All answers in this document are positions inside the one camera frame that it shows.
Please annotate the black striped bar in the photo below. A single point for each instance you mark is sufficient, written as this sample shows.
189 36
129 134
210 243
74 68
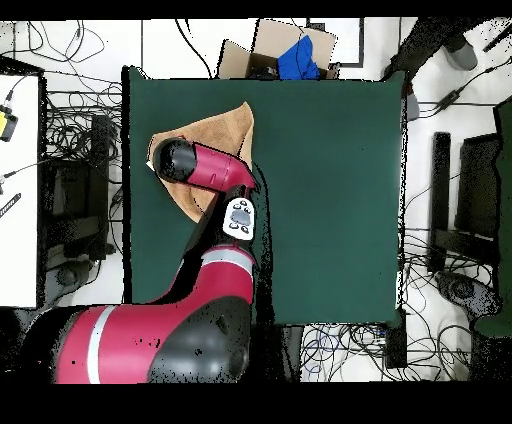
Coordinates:
10 205

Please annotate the black power strip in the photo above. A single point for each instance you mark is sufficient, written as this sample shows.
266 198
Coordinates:
396 344

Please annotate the tan terry towel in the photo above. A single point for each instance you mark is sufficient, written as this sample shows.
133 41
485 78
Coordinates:
224 128

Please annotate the person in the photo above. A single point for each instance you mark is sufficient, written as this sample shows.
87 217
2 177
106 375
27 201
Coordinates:
424 44

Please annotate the black power adapter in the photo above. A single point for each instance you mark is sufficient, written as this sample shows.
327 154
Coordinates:
447 98

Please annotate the black chair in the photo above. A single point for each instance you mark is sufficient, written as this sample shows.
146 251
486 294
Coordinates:
98 160
440 180

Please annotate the white desk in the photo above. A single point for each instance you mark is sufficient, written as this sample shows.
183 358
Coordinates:
20 240

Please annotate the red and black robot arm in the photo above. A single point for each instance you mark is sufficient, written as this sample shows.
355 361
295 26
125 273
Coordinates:
180 332

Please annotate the black square frame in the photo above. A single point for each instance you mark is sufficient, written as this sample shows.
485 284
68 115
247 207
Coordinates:
362 40

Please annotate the open cardboard box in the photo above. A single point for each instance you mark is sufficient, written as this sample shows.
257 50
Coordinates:
276 38

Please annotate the blue cloth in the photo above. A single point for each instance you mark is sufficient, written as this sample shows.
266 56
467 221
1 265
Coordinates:
298 62

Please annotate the yellow and black device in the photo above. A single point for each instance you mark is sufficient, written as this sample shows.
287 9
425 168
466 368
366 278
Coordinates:
10 126

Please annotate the dark green table cloth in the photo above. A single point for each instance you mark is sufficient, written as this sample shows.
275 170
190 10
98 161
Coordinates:
340 200

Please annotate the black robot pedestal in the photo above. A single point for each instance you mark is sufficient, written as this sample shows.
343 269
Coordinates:
292 352

